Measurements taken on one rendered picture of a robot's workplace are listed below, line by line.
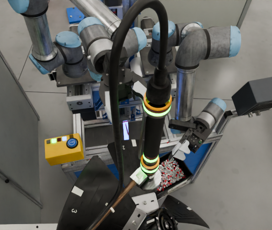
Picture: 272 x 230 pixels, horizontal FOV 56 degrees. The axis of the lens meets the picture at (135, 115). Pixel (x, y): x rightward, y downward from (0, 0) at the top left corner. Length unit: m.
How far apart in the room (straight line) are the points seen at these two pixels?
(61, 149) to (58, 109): 1.49
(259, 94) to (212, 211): 1.26
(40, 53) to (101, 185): 0.73
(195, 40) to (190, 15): 1.77
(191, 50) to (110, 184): 0.56
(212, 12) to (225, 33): 1.82
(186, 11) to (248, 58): 1.00
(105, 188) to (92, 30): 0.45
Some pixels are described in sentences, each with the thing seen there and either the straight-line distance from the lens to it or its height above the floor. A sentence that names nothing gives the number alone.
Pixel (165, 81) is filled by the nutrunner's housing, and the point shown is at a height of 1.87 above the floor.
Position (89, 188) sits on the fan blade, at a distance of 0.76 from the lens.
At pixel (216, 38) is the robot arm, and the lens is 1.02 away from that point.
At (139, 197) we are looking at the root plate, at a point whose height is 1.18.
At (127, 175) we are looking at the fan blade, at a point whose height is 1.19.
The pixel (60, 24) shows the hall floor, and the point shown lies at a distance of 3.61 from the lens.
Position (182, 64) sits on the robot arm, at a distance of 1.03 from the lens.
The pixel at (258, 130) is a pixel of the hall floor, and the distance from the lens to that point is 2.71.
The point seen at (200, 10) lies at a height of 0.58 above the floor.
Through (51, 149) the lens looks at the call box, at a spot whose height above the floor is 1.07.
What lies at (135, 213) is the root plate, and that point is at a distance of 0.88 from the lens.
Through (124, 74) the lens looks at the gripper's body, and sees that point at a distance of 0.62.
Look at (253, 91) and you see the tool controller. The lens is 1.24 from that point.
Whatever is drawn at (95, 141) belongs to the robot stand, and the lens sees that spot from 2.18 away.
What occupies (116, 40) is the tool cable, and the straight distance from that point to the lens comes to 0.24.
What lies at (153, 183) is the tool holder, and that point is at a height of 1.46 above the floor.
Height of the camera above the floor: 2.13
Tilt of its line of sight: 57 degrees down
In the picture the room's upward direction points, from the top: straight up
